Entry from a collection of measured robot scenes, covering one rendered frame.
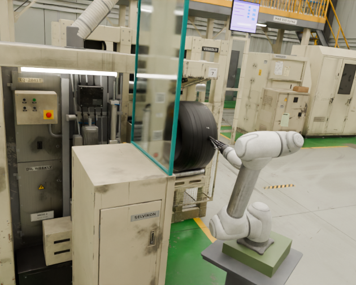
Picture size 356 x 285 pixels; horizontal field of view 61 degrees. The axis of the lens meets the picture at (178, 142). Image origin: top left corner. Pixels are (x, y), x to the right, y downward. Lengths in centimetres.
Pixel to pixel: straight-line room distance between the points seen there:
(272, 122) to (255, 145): 541
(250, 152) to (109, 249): 80
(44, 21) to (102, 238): 1035
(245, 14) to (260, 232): 505
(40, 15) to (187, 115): 954
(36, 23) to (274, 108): 804
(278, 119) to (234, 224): 526
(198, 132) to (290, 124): 503
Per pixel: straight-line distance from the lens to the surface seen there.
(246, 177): 158
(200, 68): 271
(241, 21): 638
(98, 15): 239
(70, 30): 235
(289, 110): 704
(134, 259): 164
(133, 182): 142
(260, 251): 201
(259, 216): 191
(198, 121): 230
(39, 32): 1145
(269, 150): 147
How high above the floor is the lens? 185
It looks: 17 degrees down
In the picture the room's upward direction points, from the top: 6 degrees clockwise
